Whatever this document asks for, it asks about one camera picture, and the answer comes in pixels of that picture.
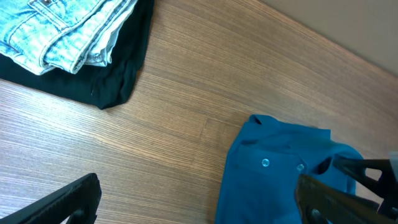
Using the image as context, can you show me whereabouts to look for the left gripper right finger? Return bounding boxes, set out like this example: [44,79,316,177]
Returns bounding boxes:
[295,174,396,224]

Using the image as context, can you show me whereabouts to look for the folded black garment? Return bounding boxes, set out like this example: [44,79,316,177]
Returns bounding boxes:
[1,0,155,110]

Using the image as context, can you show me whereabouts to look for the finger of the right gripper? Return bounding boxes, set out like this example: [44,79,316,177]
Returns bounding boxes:
[333,157,397,199]

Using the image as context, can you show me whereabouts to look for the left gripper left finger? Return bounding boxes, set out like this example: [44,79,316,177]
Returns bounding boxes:
[1,173,102,224]

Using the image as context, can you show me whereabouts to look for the dark blue t-shirt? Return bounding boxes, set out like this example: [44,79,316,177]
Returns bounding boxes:
[215,114,362,224]

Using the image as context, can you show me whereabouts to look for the folded light blue jeans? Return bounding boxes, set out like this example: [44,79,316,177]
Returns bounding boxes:
[1,0,137,75]

